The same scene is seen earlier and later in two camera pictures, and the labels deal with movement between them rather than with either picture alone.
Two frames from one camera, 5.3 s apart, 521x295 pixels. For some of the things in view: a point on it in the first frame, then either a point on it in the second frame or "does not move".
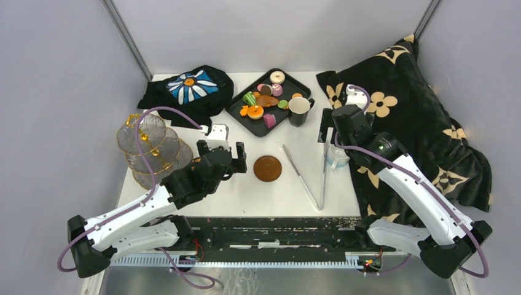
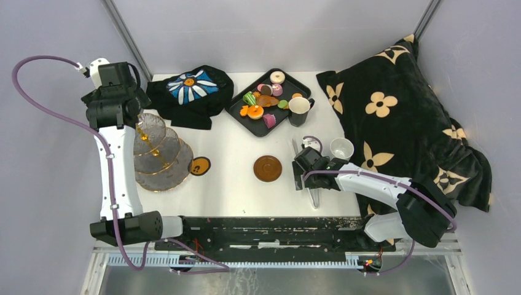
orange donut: (255, 112) does not move
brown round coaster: (267, 168) does not move
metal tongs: (324, 178) -> (314, 193)
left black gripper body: (222, 153) -> (133, 96)
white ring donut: (277, 77) does not move
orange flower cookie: (244, 111) does not move
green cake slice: (249, 98) does not move
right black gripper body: (327, 131) -> (298, 171)
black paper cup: (298, 108) does not move
